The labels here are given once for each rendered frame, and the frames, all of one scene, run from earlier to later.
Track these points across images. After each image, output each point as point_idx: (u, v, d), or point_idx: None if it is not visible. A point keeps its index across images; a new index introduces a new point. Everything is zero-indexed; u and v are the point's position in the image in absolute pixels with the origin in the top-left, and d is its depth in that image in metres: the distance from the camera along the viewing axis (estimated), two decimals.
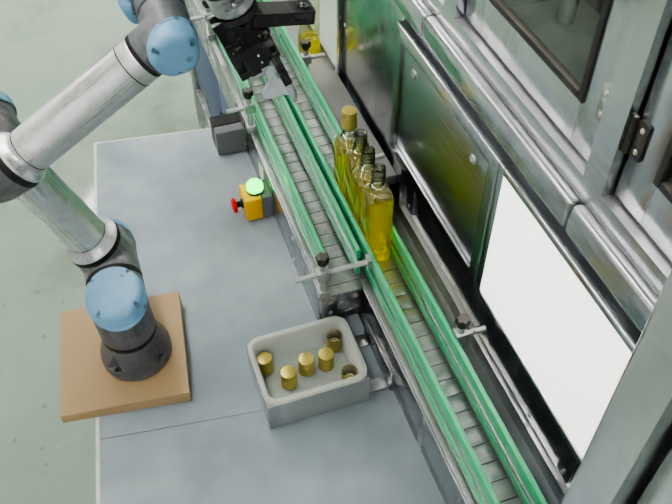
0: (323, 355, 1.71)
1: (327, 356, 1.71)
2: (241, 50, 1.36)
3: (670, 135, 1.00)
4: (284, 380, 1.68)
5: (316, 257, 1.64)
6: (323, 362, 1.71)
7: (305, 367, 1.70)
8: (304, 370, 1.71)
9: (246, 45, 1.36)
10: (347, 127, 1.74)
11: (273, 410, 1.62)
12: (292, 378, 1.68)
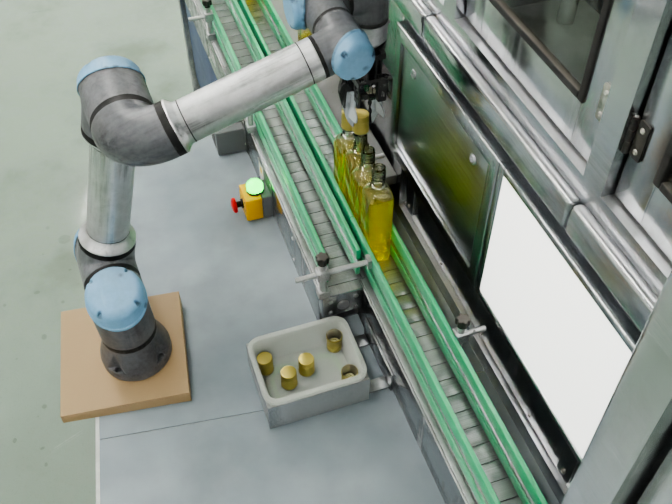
0: (363, 114, 1.66)
1: (364, 112, 1.67)
2: (384, 71, 1.55)
3: (670, 135, 1.00)
4: (284, 380, 1.68)
5: (316, 257, 1.64)
6: (368, 118, 1.67)
7: (305, 367, 1.70)
8: (304, 370, 1.71)
9: (379, 68, 1.55)
10: (347, 127, 1.74)
11: (273, 410, 1.62)
12: (292, 378, 1.68)
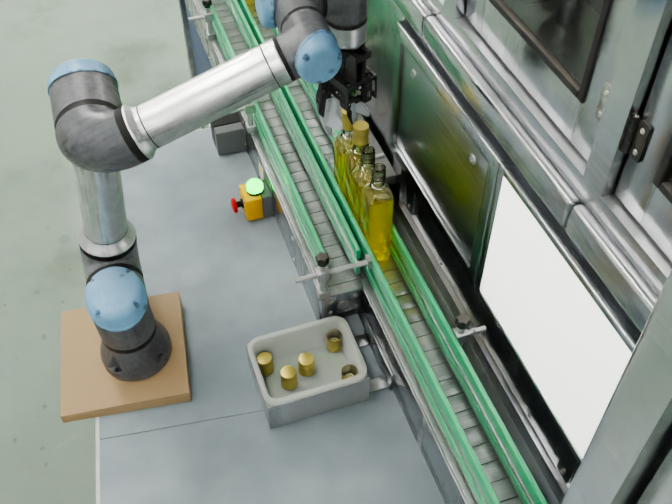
0: (363, 126, 1.69)
1: (364, 124, 1.69)
2: (365, 70, 1.49)
3: (670, 135, 1.00)
4: (284, 380, 1.68)
5: (316, 257, 1.64)
6: (368, 130, 1.69)
7: (305, 367, 1.70)
8: (304, 370, 1.71)
9: None
10: (347, 127, 1.74)
11: (273, 410, 1.62)
12: (292, 378, 1.68)
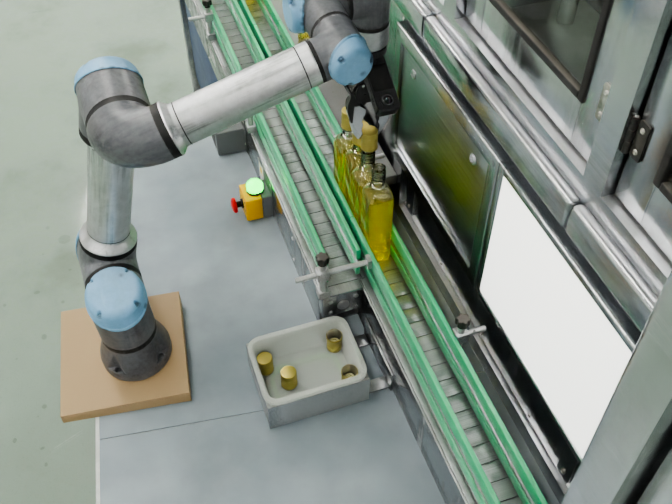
0: (363, 126, 1.69)
1: (364, 124, 1.69)
2: None
3: (670, 135, 1.00)
4: (284, 380, 1.68)
5: (316, 257, 1.64)
6: None
7: (377, 133, 1.63)
8: (377, 139, 1.64)
9: None
10: (347, 127, 1.74)
11: (273, 410, 1.62)
12: (292, 378, 1.68)
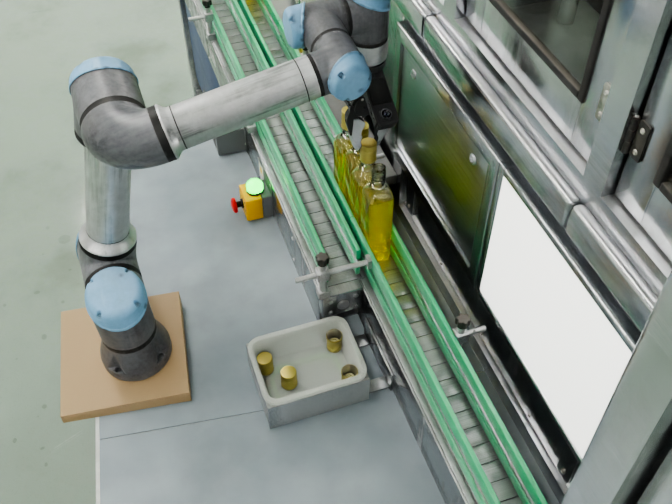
0: (363, 126, 1.69)
1: (364, 124, 1.69)
2: None
3: (670, 135, 1.00)
4: (284, 380, 1.68)
5: (316, 257, 1.64)
6: (368, 130, 1.69)
7: (376, 145, 1.66)
8: (376, 150, 1.66)
9: None
10: (347, 127, 1.74)
11: (273, 410, 1.62)
12: (292, 378, 1.68)
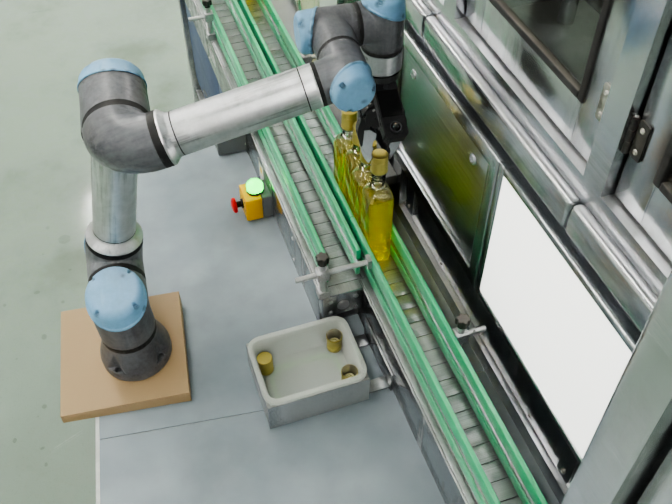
0: None
1: None
2: None
3: (670, 135, 1.00)
4: (387, 160, 1.60)
5: (316, 257, 1.64)
6: None
7: (376, 145, 1.66)
8: (376, 150, 1.66)
9: None
10: (347, 127, 1.74)
11: (273, 410, 1.62)
12: (387, 152, 1.61)
